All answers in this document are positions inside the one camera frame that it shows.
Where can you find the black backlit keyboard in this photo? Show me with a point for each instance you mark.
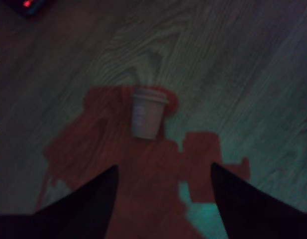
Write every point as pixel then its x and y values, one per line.
pixel 31 8

